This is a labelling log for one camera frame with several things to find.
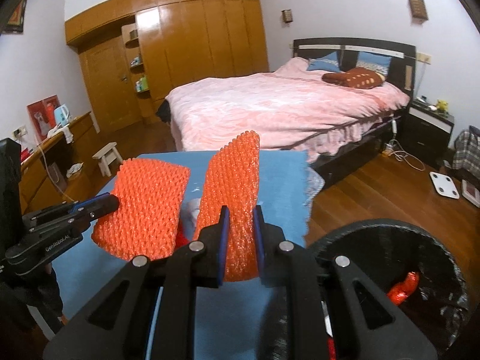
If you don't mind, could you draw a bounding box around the wall power socket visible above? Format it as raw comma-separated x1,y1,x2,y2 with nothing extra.
416,52,432,64

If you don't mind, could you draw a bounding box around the bed with pink duvet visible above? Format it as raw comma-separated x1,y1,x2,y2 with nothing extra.
156,37,416,185

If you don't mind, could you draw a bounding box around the black nightstand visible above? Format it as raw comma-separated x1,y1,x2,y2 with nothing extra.
399,101,455,170

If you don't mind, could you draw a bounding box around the right wall lamp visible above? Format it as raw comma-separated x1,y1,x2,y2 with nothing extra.
408,0,429,21

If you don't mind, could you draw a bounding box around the white charging cable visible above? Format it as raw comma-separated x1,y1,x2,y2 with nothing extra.
381,119,427,173

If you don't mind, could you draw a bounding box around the wooden wardrobe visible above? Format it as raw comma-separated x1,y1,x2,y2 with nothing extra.
65,0,269,133

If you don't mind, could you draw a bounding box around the dark red dotted pillow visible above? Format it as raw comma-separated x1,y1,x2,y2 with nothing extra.
321,67,385,89

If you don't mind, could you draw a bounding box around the black trash bin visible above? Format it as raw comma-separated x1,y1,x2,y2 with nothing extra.
256,219,470,359

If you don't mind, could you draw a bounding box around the plaid cloth on chair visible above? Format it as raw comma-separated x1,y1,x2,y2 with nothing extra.
452,125,480,179

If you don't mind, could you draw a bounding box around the white bathroom scale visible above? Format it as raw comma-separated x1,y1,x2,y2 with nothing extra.
429,172,460,200

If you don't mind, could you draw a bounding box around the wooden side desk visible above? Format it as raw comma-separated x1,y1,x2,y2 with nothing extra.
19,113,99,213

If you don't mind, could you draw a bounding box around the left wall lamp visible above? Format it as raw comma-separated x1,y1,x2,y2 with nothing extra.
281,9,293,24

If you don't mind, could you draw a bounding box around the small white stool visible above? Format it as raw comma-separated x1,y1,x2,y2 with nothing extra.
92,141,124,177

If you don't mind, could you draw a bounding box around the grey quilted pad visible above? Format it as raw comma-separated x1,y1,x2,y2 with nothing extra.
306,167,326,205

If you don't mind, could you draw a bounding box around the red white floor scale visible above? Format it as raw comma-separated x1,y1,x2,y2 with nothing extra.
461,180,480,208

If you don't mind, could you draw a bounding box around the red poster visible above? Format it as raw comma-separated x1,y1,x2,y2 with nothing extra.
27,95,60,141

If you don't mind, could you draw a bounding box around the left blue pillow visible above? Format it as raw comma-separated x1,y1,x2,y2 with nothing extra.
307,51,341,73

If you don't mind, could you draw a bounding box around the yellow plush toy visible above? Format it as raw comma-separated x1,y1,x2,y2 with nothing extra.
436,99,448,114

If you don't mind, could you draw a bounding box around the wall picture frame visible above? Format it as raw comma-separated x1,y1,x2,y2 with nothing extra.
2,0,27,34

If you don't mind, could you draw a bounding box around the right blue pillow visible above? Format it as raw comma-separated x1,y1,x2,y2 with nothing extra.
356,51,392,77

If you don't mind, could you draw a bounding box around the light blue electric kettle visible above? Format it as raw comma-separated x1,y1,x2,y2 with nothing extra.
54,104,72,127

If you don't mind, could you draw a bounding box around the wall lamp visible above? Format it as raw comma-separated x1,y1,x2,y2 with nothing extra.
281,9,293,24
408,0,429,21

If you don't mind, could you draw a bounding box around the blue pillow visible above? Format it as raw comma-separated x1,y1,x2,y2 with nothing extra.
307,51,341,73
356,51,392,77

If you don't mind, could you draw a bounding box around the red plastic scrap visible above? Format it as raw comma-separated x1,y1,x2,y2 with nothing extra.
174,221,190,250

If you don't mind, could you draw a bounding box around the orange foam net sleeve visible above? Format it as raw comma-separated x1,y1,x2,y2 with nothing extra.
91,158,191,261

